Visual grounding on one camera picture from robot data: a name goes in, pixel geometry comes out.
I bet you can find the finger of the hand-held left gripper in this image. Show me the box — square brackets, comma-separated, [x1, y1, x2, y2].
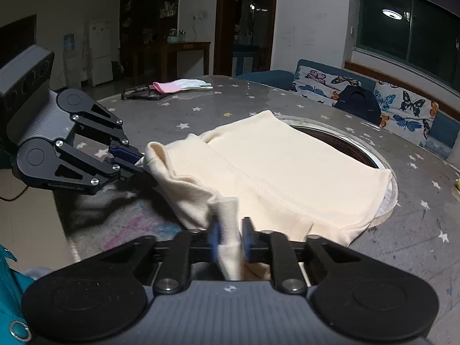
[70, 101, 143, 165]
[50, 138, 159, 196]

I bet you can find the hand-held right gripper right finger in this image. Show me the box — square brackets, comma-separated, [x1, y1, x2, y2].
[241, 216, 363, 294]

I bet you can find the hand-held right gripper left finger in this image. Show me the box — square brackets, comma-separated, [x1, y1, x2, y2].
[90, 219, 222, 295]

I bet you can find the cream t-shirt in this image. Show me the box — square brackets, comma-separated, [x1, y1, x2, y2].
[142, 110, 393, 283]

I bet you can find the water dispenser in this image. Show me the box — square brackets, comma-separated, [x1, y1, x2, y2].
[63, 33, 87, 89]

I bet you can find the white refrigerator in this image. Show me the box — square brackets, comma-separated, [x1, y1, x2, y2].
[87, 21, 113, 87]

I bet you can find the white knit glove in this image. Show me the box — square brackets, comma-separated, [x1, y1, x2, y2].
[153, 78, 214, 94]

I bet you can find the wooden side table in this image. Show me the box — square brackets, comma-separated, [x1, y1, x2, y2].
[133, 41, 212, 84]

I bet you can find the round table inset with rim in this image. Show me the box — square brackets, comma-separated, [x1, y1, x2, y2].
[280, 115, 400, 228]

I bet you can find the dark wooden shelf cabinet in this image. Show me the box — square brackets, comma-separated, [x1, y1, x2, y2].
[120, 0, 180, 77]

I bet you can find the teal jacket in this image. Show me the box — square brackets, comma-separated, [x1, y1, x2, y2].
[0, 244, 37, 344]

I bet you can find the blue sofa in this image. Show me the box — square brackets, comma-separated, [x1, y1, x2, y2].
[235, 59, 460, 159]

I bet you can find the grey star-print tablecloth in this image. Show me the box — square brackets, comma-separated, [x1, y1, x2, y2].
[54, 75, 460, 345]

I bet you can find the black backpack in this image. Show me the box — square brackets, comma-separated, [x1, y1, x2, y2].
[333, 85, 382, 126]

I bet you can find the butterfly print sofa cover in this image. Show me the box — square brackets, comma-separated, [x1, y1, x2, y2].
[289, 65, 440, 141]

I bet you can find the blue cushion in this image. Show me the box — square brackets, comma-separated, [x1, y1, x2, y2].
[428, 110, 454, 150]

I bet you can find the window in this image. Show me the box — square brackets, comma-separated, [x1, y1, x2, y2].
[351, 0, 460, 77]

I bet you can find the black cable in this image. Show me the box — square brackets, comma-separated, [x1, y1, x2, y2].
[0, 183, 30, 202]

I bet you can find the dark wooden door frame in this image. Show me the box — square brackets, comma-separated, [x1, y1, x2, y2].
[214, 0, 279, 77]

